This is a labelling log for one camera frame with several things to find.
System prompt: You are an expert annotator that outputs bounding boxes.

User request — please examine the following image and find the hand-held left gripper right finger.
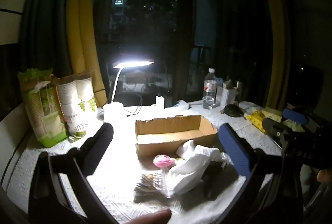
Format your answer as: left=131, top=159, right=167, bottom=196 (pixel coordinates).
left=218, top=123, right=304, bottom=224

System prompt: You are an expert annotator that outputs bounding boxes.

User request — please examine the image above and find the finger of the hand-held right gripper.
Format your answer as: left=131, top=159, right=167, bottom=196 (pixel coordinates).
left=282, top=108, right=308, bottom=124
left=261, top=117, right=289, bottom=139

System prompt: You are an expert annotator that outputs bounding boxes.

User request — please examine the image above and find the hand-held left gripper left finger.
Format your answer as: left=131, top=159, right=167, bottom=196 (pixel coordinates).
left=28, top=122, right=115, bottom=224

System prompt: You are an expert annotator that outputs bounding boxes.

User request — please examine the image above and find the white sock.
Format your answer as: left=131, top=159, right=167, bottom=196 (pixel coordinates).
left=168, top=145, right=221, bottom=195

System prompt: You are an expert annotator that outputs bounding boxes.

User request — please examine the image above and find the cardboard box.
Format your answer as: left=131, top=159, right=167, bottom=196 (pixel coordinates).
left=135, top=115, right=218, bottom=160

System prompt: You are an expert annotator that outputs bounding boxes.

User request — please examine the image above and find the pink plush toy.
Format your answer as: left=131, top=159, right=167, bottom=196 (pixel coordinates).
left=153, top=155, right=175, bottom=170

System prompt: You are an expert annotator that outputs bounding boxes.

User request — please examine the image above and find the grey knitted toy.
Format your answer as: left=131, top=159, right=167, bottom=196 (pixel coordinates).
left=133, top=173, right=167, bottom=200

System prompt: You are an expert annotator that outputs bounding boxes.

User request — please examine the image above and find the person's right hand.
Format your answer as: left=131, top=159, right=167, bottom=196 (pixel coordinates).
left=316, top=168, right=332, bottom=183

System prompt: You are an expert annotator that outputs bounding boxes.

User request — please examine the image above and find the person's left hand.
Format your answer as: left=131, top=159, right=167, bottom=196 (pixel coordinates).
left=127, top=208, right=172, bottom=224

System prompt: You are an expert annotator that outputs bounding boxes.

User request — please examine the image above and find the pale yellow packet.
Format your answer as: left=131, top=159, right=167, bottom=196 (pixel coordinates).
left=285, top=120, right=304, bottom=133
left=262, top=109, right=284, bottom=123

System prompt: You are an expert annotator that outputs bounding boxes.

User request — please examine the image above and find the white desk lamp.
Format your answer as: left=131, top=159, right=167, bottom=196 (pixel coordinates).
left=103, top=54, right=155, bottom=124

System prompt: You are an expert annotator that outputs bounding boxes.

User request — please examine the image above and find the dark computer mouse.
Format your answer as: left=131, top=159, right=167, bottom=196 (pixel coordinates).
left=220, top=104, right=246, bottom=118

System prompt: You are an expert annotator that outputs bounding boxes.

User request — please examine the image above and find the white paper cup pack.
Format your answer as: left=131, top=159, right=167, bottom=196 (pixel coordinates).
left=56, top=71, right=105, bottom=142

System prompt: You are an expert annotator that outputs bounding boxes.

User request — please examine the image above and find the white slotted basket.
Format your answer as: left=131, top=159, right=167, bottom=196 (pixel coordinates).
left=220, top=82, right=237, bottom=108

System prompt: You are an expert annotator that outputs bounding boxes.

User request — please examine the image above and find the clear water bottle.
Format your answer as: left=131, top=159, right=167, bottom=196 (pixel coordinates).
left=202, top=68, right=217, bottom=110

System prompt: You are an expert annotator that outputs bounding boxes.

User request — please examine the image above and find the paper cup sleeve green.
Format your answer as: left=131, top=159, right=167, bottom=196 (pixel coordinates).
left=18, top=68, right=69, bottom=148

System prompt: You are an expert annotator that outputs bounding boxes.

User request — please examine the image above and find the white flat packet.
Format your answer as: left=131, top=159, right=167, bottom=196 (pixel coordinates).
left=172, top=100, right=191, bottom=111

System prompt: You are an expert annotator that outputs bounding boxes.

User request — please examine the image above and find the yellow curtain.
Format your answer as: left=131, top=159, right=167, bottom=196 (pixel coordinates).
left=261, top=0, right=295, bottom=112
left=66, top=0, right=109, bottom=110

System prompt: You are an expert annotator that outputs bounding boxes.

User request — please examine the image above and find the dark green curtain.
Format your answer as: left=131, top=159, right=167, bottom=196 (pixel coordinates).
left=19, top=0, right=76, bottom=77

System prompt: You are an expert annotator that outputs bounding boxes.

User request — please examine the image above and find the black lamp cable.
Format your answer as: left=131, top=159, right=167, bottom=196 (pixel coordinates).
left=124, top=84, right=159, bottom=117

